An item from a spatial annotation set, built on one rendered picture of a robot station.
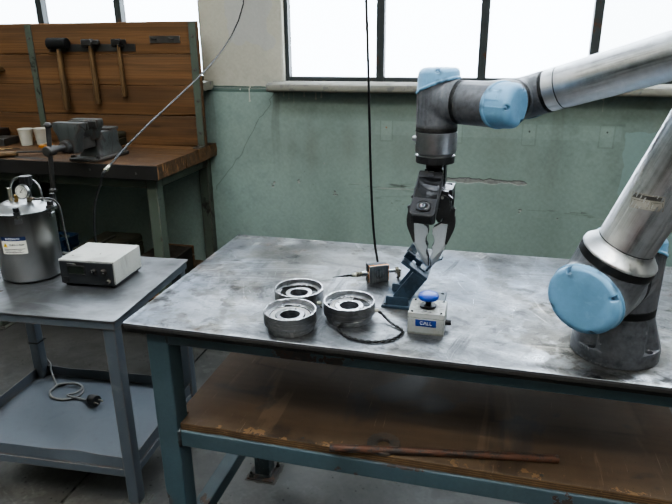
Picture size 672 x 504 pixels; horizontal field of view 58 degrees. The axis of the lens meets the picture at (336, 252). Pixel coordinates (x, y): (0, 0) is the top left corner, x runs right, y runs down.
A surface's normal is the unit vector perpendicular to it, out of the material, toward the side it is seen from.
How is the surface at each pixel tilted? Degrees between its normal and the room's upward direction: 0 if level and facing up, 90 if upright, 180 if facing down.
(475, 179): 90
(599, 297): 97
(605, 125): 90
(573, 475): 0
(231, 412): 0
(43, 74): 90
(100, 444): 0
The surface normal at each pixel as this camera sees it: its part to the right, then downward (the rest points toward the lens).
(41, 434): -0.01, -0.94
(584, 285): -0.71, 0.36
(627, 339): -0.14, 0.04
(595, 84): -0.56, 0.57
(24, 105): -0.25, 0.32
